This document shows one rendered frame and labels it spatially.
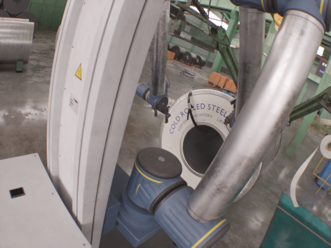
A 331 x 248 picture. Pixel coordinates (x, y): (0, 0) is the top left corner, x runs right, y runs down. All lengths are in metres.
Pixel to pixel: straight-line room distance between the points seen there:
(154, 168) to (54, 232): 0.47
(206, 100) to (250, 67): 1.05
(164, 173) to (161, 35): 0.72
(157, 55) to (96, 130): 0.71
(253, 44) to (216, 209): 0.60
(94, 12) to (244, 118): 0.52
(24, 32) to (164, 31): 4.70
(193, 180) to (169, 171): 1.31
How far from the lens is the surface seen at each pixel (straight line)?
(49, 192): 0.90
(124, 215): 0.93
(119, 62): 0.45
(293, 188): 1.52
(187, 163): 2.02
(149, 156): 0.76
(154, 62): 1.13
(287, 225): 3.25
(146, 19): 0.47
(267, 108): 0.51
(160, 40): 1.08
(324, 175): 5.79
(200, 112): 1.83
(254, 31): 0.75
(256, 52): 0.78
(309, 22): 0.57
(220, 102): 1.73
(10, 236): 0.80
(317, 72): 15.64
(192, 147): 2.16
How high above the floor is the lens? 1.59
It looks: 23 degrees down
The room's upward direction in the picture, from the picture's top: 21 degrees clockwise
